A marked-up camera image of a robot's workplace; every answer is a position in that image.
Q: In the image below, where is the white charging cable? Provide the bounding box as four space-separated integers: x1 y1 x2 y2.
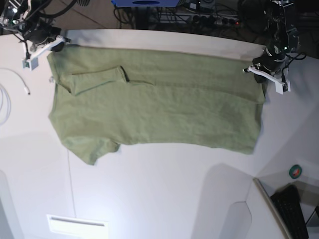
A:
0 68 32 125

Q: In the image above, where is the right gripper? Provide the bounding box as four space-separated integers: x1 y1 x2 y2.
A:
17 21 65 52

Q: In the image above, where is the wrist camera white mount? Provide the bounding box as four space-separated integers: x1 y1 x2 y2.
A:
242 65 291 95
22 35 71 71

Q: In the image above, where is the grey monitor edge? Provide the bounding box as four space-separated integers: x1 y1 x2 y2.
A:
253 178 292 239

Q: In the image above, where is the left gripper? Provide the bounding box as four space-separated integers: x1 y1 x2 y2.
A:
251 48 288 84

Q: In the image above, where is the black keyboard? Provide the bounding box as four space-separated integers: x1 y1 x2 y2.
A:
271 184 309 239

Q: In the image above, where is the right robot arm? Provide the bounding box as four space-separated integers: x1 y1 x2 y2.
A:
0 0 77 59

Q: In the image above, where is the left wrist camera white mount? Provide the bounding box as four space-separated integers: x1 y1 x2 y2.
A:
242 65 291 95

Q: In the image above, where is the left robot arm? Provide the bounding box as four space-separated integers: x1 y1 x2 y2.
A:
243 0 307 92

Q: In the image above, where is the blue box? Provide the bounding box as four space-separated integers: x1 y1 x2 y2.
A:
111 0 185 7

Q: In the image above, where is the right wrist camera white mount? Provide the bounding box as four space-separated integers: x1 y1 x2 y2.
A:
22 35 71 71

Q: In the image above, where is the olive green t-shirt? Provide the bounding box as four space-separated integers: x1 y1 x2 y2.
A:
47 45 267 165

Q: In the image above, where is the white power strip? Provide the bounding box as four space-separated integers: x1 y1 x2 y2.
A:
191 13 241 27

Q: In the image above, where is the green tape roll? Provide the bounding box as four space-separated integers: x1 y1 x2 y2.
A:
289 164 302 179

